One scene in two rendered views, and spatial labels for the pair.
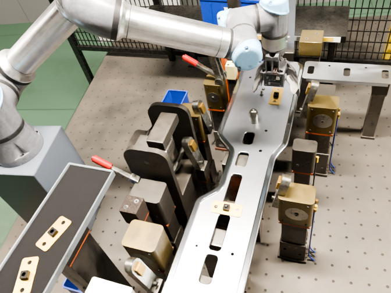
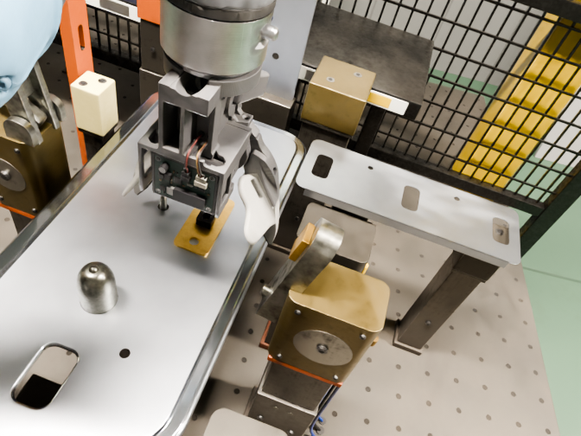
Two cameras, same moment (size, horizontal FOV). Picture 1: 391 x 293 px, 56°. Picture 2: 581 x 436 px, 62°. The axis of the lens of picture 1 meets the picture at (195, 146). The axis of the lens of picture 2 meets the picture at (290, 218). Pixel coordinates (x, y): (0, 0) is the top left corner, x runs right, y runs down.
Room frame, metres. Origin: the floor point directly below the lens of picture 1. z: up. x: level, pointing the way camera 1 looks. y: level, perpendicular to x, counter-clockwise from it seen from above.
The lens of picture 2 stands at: (0.58, -0.25, 1.41)
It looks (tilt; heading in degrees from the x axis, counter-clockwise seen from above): 47 degrees down; 335
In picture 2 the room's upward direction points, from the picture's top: 17 degrees clockwise
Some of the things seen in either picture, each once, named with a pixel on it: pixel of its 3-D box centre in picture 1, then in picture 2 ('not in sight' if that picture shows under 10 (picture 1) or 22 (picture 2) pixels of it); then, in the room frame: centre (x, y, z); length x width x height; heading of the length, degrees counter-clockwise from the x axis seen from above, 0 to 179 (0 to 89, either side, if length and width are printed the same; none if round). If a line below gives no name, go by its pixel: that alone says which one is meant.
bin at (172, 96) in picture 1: (176, 105); not in sight; (1.30, 0.04, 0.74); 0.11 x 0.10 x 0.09; 151
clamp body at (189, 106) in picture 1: (196, 147); not in sight; (0.88, 0.00, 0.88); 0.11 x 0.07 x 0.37; 61
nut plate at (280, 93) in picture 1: (276, 95); (206, 219); (0.92, -0.31, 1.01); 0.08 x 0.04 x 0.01; 151
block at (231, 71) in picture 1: (235, 101); (106, 194); (1.07, -0.19, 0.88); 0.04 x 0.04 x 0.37; 61
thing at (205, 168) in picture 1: (208, 191); not in sight; (0.71, 0.00, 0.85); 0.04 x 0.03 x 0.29; 151
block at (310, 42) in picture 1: (308, 75); (313, 171); (1.12, -0.51, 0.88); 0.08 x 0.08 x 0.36; 61
